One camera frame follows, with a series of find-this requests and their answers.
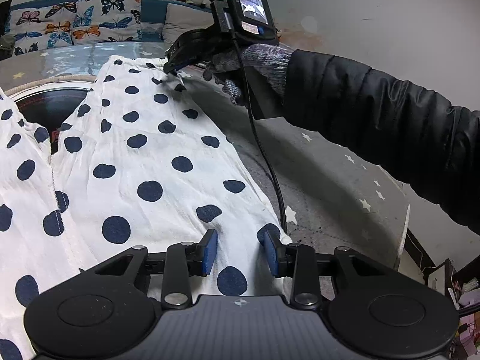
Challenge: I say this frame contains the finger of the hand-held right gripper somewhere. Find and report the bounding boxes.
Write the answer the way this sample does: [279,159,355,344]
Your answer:
[163,54,199,79]

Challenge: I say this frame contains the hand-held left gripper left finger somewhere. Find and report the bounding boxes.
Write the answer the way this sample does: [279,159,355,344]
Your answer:
[79,229,219,307]

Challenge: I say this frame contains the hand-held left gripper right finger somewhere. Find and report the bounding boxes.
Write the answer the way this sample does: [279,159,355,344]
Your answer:
[264,230,400,307]

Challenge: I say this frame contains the white polka dot pants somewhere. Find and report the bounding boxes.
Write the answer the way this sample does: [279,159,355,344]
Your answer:
[0,55,294,360]

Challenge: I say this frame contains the person's right forearm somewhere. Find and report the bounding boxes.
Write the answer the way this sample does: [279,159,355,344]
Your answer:
[282,48,480,234]

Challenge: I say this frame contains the person's right hand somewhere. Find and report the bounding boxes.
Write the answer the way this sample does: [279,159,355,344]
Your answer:
[203,43,294,107]

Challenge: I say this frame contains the grey cushion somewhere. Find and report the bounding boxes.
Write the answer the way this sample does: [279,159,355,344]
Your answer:
[161,2,215,46]

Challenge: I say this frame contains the grey star tablecloth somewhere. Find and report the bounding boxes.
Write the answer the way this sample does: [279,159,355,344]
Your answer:
[0,40,412,310]

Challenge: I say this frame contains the butterfly print cushion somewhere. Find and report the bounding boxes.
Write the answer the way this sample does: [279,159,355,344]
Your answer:
[7,0,145,56]

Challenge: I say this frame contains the dark green bag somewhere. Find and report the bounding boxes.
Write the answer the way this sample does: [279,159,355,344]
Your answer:
[0,34,18,61]

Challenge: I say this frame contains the pile of colourful clutter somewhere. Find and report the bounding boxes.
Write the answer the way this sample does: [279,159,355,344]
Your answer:
[424,259,480,347]

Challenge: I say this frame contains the black cable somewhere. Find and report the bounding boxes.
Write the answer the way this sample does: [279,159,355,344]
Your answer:
[223,7,289,234]

